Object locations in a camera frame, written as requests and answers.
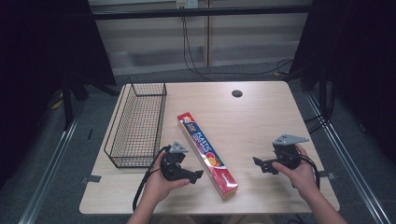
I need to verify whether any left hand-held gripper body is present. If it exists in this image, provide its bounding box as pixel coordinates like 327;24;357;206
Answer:
160;141;191;182

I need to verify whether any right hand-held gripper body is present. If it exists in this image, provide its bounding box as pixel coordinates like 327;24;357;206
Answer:
272;133;310;171

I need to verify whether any long red blue wrap box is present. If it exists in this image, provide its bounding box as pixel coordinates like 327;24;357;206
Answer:
177;111;239;202

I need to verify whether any black wire basket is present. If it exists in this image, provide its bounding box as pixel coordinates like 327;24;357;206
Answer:
104;81;168;169

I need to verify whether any person's left hand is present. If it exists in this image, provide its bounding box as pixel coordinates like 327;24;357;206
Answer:
144;152;191;205

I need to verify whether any person's right hand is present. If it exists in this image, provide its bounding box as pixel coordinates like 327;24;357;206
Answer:
271;143;319;201

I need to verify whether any grey tape strip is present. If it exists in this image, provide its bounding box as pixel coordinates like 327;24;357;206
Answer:
317;171;337;181
79;175;103;185

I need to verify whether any black curtain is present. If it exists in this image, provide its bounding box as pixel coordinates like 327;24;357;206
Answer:
288;0;396;162
0;0;117;188

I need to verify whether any black metal stand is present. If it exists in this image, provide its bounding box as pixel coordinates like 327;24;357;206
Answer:
61;76;77;131

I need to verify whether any black horizontal metal bar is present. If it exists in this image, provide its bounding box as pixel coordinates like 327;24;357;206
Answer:
92;5;313;21

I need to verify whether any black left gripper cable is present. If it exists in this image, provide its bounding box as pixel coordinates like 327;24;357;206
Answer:
132;145;172;213

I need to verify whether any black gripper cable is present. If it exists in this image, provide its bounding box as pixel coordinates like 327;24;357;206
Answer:
292;152;322;190
132;145;172;213

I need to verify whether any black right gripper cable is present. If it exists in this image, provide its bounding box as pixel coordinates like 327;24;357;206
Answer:
292;152;322;190

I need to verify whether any black cable bundle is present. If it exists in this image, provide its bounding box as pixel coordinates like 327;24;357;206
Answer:
303;90;335;134

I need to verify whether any metal floor rail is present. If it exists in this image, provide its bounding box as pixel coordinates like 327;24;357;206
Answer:
305;91;392;224
18;113;80;224

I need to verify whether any long black floor cable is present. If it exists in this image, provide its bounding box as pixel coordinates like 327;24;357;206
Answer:
181;15;294;82

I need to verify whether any white wall power outlet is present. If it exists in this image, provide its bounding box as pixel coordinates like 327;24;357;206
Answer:
176;0;199;9

